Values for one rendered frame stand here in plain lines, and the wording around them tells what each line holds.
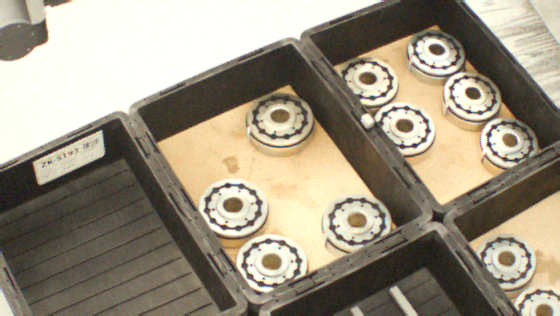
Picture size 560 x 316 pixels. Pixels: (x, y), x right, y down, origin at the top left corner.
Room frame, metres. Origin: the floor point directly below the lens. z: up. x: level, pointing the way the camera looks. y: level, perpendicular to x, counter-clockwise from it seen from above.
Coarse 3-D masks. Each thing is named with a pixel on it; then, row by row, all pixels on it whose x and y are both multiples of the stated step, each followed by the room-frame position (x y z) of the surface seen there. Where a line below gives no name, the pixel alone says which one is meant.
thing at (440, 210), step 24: (384, 0) 1.38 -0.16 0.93; (408, 0) 1.39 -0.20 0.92; (456, 0) 1.39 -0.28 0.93; (336, 24) 1.31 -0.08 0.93; (480, 24) 1.34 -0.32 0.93; (312, 48) 1.26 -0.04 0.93; (504, 48) 1.29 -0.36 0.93; (336, 72) 1.21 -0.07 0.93; (528, 72) 1.24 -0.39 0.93; (384, 144) 1.07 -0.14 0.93; (552, 144) 1.09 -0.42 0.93; (480, 192) 0.99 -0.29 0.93; (432, 216) 0.96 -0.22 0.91
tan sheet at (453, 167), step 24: (384, 48) 1.36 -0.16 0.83; (408, 72) 1.31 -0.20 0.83; (408, 96) 1.25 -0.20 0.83; (432, 96) 1.26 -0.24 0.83; (456, 144) 1.16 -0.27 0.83; (432, 168) 1.11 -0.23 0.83; (456, 168) 1.11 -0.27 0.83; (480, 168) 1.11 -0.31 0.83; (432, 192) 1.06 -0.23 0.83; (456, 192) 1.06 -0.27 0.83
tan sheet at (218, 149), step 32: (192, 128) 1.17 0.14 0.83; (224, 128) 1.17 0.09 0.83; (320, 128) 1.18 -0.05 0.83; (192, 160) 1.11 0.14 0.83; (224, 160) 1.11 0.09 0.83; (256, 160) 1.11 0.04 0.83; (288, 160) 1.11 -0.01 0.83; (320, 160) 1.12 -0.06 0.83; (192, 192) 1.05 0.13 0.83; (288, 192) 1.06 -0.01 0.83; (320, 192) 1.06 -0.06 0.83; (352, 192) 1.06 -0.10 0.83; (288, 224) 1.00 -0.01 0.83; (320, 224) 1.00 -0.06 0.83; (320, 256) 0.94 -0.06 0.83
